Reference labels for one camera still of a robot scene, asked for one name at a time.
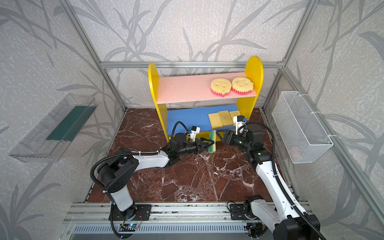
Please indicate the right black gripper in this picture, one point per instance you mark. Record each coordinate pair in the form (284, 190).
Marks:
(230, 139)

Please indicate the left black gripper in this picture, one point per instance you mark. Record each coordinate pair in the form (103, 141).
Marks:
(197, 145)

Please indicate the green sponge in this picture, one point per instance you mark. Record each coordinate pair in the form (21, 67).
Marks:
(212, 137)

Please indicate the orange sponge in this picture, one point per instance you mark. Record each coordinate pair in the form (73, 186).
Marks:
(215, 121)

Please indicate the yellow rectangular sponge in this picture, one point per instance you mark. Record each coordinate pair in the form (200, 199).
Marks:
(234, 114)

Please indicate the yellow smiley sponge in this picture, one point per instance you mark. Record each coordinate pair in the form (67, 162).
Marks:
(221, 87)
(242, 86)

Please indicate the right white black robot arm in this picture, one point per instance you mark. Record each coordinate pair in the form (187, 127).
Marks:
(287, 220)

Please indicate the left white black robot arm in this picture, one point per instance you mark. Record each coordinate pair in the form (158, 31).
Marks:
(113, 173)

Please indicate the yellow pink blue shelf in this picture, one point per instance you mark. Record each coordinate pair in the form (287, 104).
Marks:
(195, 88)

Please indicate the green circuit board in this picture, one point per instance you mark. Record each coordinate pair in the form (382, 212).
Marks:
(130, 227)

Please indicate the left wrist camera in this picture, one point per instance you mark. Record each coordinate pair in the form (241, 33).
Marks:
(194, 132)

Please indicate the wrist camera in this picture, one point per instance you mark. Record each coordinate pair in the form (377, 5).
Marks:
(240, 124)
(194, 132)

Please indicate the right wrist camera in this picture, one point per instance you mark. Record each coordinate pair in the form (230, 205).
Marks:
(240, 124)

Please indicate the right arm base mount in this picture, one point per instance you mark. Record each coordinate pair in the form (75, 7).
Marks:
(240, 212)

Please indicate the white wire mesh basket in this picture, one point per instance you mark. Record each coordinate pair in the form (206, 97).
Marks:
(304, 136)

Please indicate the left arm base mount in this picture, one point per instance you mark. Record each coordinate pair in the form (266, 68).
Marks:
(138, 212)

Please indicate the clear plastic wall bin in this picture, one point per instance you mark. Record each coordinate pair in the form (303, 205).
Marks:
(48, 141)

